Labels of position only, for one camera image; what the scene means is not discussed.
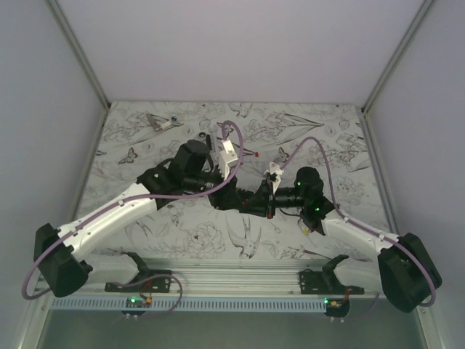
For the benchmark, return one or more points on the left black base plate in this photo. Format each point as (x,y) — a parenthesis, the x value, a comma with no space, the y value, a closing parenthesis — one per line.
(153,281)

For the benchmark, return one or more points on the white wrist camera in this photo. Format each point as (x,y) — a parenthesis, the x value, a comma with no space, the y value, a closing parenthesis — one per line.
(228,158)
(274,171)

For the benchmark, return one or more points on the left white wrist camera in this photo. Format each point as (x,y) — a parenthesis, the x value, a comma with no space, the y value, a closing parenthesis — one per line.
(228,158)

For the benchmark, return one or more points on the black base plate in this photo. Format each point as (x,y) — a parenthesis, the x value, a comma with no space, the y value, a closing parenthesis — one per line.
(153,281)
(318,282)

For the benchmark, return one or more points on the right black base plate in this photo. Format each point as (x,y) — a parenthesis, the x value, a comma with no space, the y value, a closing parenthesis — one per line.
(318,282)

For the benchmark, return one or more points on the white slotted cable duct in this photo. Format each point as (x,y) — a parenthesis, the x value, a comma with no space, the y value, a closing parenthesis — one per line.
(191,304)

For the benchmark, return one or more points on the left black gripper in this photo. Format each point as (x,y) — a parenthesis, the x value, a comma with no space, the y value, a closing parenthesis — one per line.
(227,198)

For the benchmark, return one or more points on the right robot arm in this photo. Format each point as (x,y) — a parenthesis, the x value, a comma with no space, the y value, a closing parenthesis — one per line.
(397,266)

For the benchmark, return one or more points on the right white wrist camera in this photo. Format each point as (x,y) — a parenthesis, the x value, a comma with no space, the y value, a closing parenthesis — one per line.
(274,171)

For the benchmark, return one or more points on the black fuse box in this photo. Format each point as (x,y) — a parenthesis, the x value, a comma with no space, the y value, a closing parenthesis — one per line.
(254,203)

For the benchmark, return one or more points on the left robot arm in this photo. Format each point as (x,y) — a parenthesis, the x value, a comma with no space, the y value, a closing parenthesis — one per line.
(60,253)

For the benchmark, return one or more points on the controller board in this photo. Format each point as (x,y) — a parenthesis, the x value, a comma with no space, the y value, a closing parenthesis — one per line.
(337,308)
(138,302)

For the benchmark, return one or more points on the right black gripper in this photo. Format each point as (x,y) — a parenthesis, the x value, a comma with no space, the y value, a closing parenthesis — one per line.
(266,186)

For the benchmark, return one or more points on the aluminium rail frame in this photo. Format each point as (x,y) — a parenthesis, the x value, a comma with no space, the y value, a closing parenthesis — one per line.
(229,276)

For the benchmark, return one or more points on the silver ratchet wrench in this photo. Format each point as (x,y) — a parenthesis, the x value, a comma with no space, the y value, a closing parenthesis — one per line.
(205,138)

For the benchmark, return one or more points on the yellow and red fuse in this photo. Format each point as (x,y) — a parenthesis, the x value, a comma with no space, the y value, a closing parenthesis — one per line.
(307,231)

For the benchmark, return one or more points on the right controller board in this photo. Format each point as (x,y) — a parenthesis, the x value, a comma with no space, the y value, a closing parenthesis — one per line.
(337,308)

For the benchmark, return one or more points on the left controller board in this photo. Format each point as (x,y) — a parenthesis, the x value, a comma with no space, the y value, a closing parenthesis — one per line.
(138,302)

